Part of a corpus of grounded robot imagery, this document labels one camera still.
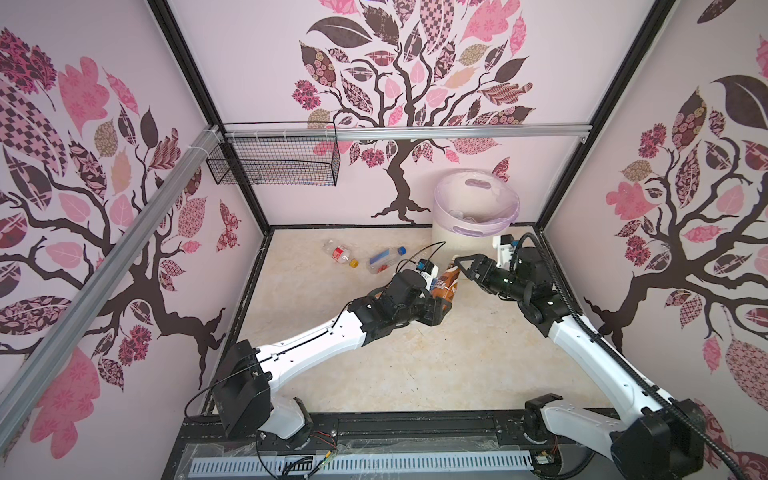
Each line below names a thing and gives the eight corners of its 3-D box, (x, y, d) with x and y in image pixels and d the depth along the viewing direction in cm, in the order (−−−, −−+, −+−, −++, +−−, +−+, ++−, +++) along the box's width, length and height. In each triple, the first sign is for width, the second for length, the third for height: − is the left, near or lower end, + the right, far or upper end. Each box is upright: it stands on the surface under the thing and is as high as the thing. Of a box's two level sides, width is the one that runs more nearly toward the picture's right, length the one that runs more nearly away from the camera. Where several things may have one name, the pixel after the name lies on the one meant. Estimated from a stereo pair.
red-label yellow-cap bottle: (322, 253, 114) (319, 244, 110) (332, 245, 117) (330, 236, 113) (348, 273, 108) (347, 265, 104) (358, 265, 110) (357, 256, 106)
